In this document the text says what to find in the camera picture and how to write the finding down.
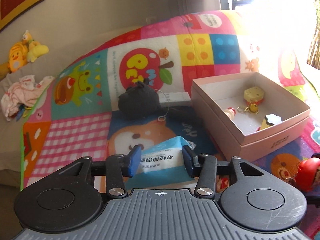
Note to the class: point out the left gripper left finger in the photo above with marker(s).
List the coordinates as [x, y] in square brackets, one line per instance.
[119, 166]

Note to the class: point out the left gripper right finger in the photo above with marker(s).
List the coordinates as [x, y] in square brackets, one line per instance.
[203, 167]

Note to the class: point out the blue wet wipes pack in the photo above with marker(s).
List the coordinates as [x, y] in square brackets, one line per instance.
[162, 164]

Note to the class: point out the black plush toy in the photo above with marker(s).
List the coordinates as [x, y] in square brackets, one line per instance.
[139, 101]

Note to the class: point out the white power adapter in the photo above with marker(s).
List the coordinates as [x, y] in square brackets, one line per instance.
[174, 99]

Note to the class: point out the red hooded doll figure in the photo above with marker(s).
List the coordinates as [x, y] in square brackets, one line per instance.
[307, 176]

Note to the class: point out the small white red bottle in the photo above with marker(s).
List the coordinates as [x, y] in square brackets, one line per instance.
[230, 112]

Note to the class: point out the pink cardboard box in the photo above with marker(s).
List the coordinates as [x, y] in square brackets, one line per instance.
[239, 137]

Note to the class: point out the colourful play mat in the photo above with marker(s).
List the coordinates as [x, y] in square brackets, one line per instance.
[76, 125]

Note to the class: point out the yellow white cake toy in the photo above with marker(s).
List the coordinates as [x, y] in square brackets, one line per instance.
[269, 121]

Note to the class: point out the pink white crumpled clothes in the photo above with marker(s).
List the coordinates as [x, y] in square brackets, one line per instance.
[26, 91]

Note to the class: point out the yellow plush toy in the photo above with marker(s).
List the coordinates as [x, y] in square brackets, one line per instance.
[35, 49]

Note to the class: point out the orange duck plush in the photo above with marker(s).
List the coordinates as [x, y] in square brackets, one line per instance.
[17, 56]

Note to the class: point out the yellow cheese keychain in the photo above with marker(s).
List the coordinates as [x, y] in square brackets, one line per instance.
[254, 95]

